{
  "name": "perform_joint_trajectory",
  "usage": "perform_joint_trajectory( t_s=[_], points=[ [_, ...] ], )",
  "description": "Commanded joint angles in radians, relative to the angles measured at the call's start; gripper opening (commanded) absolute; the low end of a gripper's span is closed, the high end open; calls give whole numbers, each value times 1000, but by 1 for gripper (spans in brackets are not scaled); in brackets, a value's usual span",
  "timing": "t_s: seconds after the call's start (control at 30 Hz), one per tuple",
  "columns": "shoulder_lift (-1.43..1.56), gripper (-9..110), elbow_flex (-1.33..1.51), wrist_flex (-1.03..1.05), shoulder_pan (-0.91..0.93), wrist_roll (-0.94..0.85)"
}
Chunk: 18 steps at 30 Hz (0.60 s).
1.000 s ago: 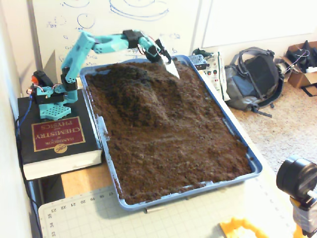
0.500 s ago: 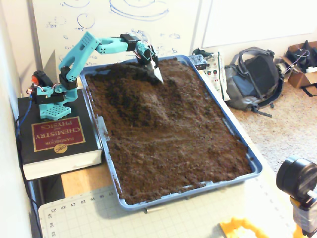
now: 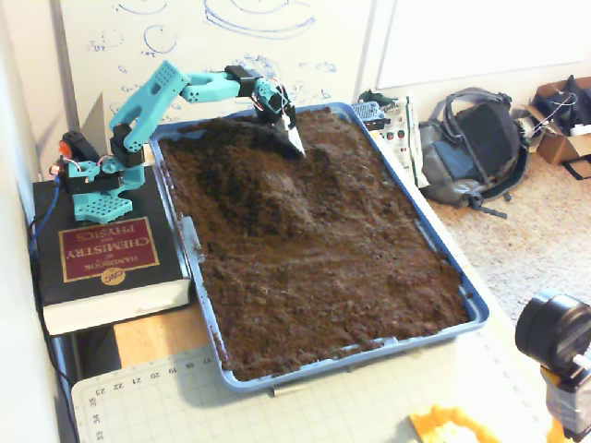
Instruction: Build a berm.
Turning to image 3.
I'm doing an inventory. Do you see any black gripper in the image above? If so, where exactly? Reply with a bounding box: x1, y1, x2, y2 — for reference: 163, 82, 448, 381
256, 86, 308, 161

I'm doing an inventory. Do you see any brown soil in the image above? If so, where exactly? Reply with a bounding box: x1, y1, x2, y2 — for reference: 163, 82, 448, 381
159, 106, 472, 382

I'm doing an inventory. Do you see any perforated black box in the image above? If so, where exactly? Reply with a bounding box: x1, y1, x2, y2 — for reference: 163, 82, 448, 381
350, 101, 387, 131

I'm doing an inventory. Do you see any dark green item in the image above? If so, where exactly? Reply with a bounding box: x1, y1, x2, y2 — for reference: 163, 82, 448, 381
357, 89, 393, 108

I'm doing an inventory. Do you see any white electronics box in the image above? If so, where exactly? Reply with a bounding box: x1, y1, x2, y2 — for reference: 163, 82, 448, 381
376, 95, 424, 189

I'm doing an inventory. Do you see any whiteboard with blue drawings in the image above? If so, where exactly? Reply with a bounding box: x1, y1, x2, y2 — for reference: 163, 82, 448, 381
50, 0, 378, 158

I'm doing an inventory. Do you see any grey backpack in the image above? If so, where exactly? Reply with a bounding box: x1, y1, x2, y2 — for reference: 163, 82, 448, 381
417, 86, 531, 221

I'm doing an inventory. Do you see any black device orange knob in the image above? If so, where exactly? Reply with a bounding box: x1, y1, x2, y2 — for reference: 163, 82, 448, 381
57, 131, 101, 165

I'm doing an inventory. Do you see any blank white board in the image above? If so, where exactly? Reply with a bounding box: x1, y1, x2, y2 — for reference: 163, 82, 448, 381
374, 0, 591, 91

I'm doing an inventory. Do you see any black chemistry physics handbook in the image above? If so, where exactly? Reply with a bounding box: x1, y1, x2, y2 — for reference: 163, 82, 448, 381
31, 165, 193, 337

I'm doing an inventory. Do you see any blue plastic tray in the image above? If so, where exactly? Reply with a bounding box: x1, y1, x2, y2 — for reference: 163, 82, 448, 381
147, 102, 490, 394

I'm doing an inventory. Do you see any metal bar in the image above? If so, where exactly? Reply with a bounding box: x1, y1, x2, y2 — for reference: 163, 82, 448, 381
267, 383, 310, 398

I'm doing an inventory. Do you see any cardboard box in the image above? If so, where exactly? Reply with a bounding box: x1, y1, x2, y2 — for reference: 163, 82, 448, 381
521, 78, 591, 166

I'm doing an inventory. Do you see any black bag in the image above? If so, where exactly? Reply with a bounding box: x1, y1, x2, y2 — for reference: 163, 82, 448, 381
530, 74, 591, 135

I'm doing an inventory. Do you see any grey cutting mat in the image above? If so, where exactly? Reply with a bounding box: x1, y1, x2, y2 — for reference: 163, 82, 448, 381
71, 322, 567, 443

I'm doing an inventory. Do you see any yellow plastic part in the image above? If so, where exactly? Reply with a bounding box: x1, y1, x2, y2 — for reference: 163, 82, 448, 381
408, 401, 502, 443

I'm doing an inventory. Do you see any blue cable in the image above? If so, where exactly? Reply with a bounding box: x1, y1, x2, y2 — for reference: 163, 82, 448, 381
28, 182, 64, 259

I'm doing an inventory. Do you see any black camera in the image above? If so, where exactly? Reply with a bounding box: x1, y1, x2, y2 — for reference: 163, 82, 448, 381
514, 289, 591, 373

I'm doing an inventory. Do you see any grey taped camera mount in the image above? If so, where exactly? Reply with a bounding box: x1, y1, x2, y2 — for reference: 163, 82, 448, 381
539, 364, 591, 443

